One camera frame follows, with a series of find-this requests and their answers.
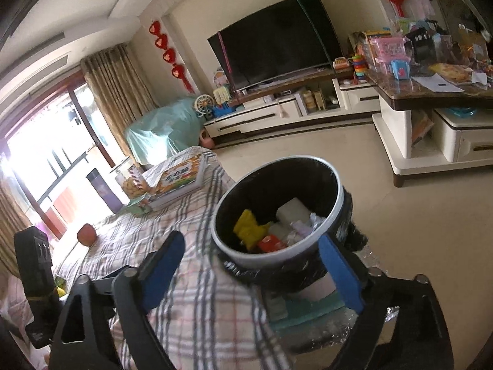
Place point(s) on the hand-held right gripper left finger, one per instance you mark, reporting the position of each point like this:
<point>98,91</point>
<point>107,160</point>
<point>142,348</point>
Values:
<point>161,273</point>

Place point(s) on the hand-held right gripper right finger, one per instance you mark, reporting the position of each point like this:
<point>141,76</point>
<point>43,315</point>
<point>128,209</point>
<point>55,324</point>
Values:
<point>341,273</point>

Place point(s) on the red white carton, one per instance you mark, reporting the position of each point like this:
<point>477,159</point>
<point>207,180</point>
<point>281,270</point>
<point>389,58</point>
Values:
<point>271,243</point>

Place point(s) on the white foam block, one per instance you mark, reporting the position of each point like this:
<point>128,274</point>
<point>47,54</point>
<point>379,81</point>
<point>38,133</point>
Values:
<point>292,210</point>

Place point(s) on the yellow wrapper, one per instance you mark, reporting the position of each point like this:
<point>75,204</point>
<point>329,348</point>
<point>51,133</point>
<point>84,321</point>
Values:
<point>250,229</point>

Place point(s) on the beige curtain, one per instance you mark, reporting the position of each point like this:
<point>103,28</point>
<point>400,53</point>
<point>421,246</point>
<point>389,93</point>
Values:
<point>115,92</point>
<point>11,231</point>

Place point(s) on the plaid blanket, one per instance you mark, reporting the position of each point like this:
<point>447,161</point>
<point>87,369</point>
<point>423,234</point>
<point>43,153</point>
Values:
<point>185,316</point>

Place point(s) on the red apple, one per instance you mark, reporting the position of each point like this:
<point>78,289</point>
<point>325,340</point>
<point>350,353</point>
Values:
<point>86,235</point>

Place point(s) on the small green box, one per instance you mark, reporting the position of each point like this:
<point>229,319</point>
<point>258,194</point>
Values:
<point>138,206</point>

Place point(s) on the clear snack jar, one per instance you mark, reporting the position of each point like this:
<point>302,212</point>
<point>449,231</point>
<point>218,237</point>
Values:
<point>131,185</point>

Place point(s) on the orange picture book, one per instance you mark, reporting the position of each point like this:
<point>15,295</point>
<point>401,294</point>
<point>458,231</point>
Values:
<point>177,177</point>

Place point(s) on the purple water bottle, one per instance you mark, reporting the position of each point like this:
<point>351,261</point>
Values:
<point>102,190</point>

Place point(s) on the teal covered object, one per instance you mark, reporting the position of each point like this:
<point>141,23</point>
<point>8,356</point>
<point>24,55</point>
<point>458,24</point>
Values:
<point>161,135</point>

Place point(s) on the glass balcony door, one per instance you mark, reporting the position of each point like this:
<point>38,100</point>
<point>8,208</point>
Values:
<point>83,131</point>

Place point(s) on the marble top table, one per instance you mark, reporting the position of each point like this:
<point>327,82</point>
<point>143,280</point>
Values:
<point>396,123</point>

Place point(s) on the toy ferris wheel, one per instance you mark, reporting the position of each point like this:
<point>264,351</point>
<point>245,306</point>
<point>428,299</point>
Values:
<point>203,106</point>

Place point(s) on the blue toy tray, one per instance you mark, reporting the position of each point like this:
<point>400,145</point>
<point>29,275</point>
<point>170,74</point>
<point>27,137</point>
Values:
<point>223,111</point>

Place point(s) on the white television cabinet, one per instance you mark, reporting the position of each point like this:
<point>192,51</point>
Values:
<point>262,113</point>

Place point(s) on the toy house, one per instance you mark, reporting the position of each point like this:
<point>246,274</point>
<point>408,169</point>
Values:
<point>220,83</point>

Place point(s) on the small blue toy case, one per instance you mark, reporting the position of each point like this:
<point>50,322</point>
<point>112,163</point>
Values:
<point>400,69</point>

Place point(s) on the white paper sheet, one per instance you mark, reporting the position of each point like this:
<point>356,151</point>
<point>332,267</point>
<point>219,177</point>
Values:
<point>437,83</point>

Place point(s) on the pink plastic box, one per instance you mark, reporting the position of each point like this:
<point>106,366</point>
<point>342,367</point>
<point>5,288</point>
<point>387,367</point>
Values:
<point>387,54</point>

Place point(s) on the black television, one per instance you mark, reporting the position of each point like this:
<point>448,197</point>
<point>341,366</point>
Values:
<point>277,42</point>

